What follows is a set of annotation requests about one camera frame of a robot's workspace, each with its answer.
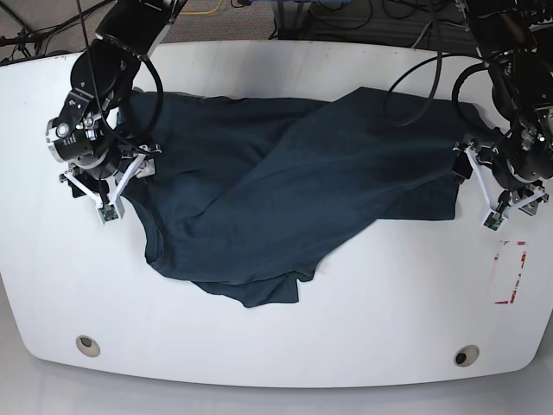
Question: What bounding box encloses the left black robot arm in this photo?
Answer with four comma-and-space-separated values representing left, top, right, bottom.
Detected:
451, 1, 552, 228

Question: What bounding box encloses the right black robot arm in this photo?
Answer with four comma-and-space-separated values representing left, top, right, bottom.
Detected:
45, 1, 185, 222

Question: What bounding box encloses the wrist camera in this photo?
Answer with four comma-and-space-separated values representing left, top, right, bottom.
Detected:
97, 203, 124, 225
482, 210, 506, 232

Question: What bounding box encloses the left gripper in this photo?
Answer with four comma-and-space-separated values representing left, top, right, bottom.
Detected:
452, 140, 545, 216

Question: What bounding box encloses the right table cable grommet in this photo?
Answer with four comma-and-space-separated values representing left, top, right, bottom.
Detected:
454, 345, 480, 367

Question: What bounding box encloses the black tripod stand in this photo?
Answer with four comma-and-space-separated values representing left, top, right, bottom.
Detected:
0, 0, 109, 60

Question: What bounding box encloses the dark navy T-shirt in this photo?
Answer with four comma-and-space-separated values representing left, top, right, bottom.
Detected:
124, 87, 465, 308

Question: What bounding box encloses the yellow cable on floor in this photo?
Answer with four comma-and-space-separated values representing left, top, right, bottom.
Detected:
179, 0, 226, 16

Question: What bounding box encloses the red tape rectangle marking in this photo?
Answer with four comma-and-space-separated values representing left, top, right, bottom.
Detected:
489, 240, 529, 305

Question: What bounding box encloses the left table cable grommet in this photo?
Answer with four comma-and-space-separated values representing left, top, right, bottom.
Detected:
76, 335, 100, 358

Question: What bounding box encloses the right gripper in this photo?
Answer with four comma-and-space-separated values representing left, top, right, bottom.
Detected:
58, 142, 161, 210

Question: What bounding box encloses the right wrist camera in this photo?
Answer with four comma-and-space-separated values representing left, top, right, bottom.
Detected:
97, 203, 124, 225

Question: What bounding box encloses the table cable grommet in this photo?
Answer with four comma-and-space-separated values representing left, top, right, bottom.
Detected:
76, 335, 100, 358
454, 345, 480, 367

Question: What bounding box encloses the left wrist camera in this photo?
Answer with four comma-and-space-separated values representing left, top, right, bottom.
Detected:
482, 210, 506, 232

